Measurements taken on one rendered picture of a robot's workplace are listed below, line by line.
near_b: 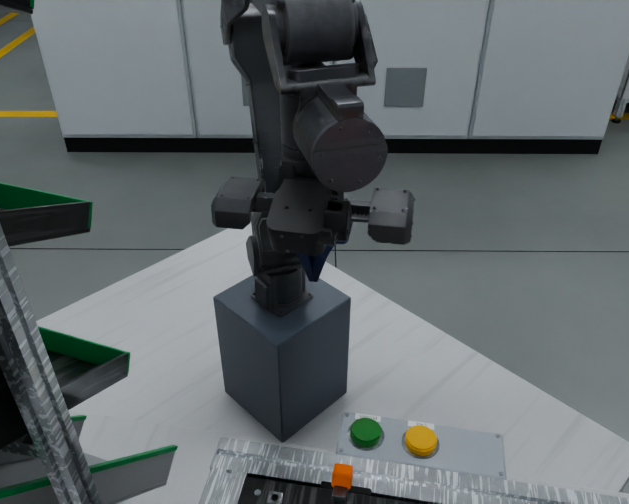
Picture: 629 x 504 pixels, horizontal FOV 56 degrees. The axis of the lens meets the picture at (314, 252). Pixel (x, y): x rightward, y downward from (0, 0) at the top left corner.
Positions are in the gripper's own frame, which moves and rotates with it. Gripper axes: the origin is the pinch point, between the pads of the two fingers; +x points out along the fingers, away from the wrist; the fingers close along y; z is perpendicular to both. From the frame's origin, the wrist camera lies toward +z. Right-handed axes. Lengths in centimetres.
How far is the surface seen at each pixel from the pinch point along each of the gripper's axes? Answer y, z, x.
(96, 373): -15.7, 16.5, 3.1
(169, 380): -27.0, -15.2, 39.1
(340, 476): 4.8, 12.1, 18.5
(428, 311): 21, -142, 123
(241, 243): -26, -56, 38
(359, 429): 5.5, -1.9, 28.2
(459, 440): 18.2, -3.4, 29.5
